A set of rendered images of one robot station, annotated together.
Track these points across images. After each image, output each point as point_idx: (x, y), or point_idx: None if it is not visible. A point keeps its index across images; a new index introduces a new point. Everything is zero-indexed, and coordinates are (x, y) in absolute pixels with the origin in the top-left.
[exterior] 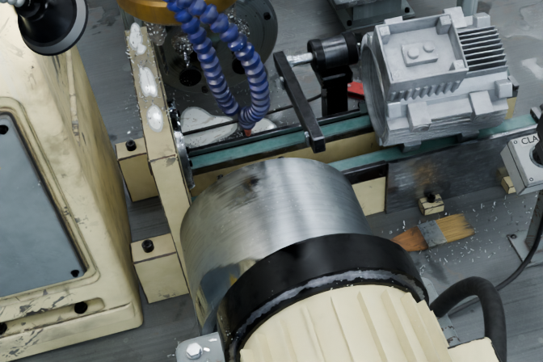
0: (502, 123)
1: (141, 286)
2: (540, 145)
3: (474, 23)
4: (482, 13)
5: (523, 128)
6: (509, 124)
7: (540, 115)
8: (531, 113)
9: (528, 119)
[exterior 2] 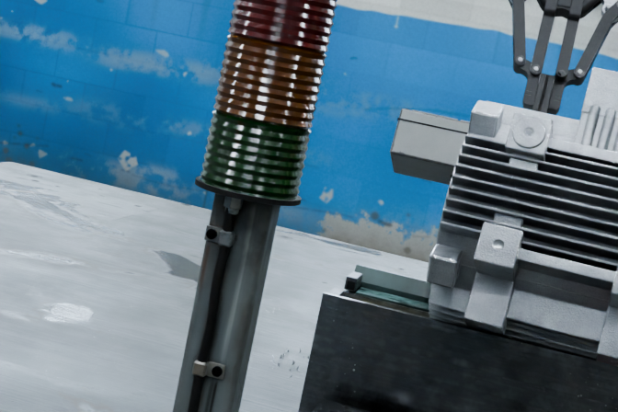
0: (417, 305)
1: None
2: (559, 108)
3: (498, 125)
4: (479, 108)
5: (406, 276)
6: (406, 301)
7: (606, 32)
8: (356, 287)
9: (369, 291)
